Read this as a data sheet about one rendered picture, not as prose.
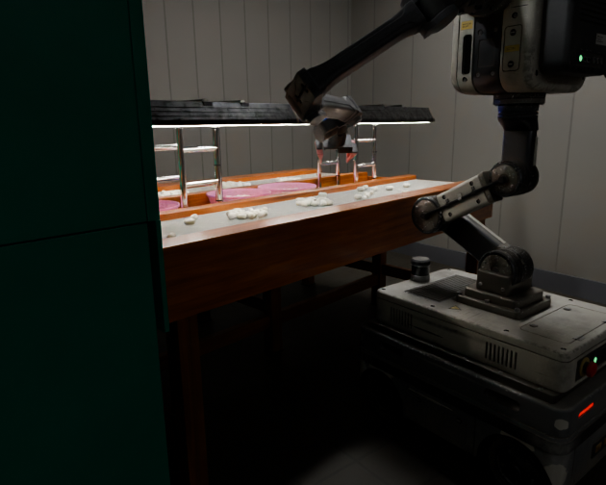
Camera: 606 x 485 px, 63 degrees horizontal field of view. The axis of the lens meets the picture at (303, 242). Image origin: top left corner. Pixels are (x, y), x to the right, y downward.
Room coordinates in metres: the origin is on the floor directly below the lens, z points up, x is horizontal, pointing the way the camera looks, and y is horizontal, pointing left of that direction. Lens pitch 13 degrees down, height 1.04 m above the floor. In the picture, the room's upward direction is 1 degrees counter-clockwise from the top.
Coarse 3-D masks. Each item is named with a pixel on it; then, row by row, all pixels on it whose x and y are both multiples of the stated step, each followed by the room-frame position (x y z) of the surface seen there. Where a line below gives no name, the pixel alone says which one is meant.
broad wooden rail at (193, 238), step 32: (416, 192) 1.98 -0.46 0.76; (256, 224) 1.37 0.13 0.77; (288, 224) 1.40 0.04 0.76; (320, 224) 1.50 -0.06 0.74; (352, 224) 1.61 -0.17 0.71; (384, 224) 1.74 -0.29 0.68; (192, 256) 1.16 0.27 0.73; (224, 256) 1.23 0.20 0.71; (256, 256) 1.31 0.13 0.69; (288, 256) 1.40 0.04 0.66; (320, 256) 1.50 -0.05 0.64; (352, 256) 1.61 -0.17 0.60; (192, 288) 1.16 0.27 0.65; (224, 288) 1.23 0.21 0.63; (256, 288) 1.31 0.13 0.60
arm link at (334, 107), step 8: (288, 88) 1.27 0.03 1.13; (328, 96) 1.40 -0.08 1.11; (336, 96) 1.48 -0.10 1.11; (344, 96) 1.57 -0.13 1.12; (328, 104) 1.36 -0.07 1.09; (336, 104) 1.42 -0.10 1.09; (344, 104) 1.50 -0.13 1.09; (352, 104) 1.58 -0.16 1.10; (320, 112) 1.27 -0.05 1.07; (328, 112) 1.40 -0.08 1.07; (336, 112) 1.45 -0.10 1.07; (344, 112) 1.51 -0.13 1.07; (352, 112) 1.55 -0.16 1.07; (360, 112) 1.59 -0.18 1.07; (312, 120) 1.25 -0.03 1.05; (320, 120) 1.30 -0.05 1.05; (344, 120) 1.57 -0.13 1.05
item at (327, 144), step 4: (336, 136) 1.69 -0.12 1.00; (340, 136) 1.69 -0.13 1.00; (344, 136) 1.70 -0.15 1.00; (348, 136) 1.76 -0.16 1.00; (324, 140) 1.74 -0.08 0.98; (328, 140) 1.74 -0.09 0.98; (332, 140) 1.71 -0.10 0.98; (336, 140) 1.70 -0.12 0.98; (340, 140) 1.70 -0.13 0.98; (344, 140) 1.72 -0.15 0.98; (348, 140) 1.74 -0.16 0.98; (324, 144) 1.72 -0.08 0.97; (328, 144) 1.72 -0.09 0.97; (332, 144) 1.72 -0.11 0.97; (336, 144) 1.71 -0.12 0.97; (340, 144) 1.71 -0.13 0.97; (344, 144) 1.73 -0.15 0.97; (348, 144) 1.73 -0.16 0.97; (352, 144) 1.73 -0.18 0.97; (324, 148) 1.71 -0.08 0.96; (328, 148) 1.71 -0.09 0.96; (332, 148) 1.72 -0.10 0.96; (336, 148) 1.72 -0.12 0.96; (352, 148) 1.73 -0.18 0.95
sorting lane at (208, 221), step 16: (336, 192) 2.20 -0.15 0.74; (352, 192) 2.19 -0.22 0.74; (384, 192) 2.18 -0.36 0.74; (400, 192) 2.17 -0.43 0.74; (240, 208) 1.81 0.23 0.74; (256, 208) 1.81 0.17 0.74; (272, 208) 1.81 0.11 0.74; (288, 208) 1.80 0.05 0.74; (304, 208) 1.79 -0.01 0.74; (176, 224) 1.52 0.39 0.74; (192, 224) 1.52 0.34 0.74; (208, 224) 1.51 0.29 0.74; (224, 224) 1.51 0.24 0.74
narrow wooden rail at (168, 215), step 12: (372, 180) 2.45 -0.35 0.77; (384, 180) 2.47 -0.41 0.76; (396, 180) 2.55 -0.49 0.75; (408, 180) 2.63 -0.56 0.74; (288, 192) 2.04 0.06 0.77; (300, 192) 2.04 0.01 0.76; (312, 192) 2.09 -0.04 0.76; (216, 204) 1.76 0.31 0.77; (228, 204) 1.77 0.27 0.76; (240, 204) 1.81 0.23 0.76; (252, 204) 1.85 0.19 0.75; (168, 216) 1.60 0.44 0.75; (180, 216) 1.63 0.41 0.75
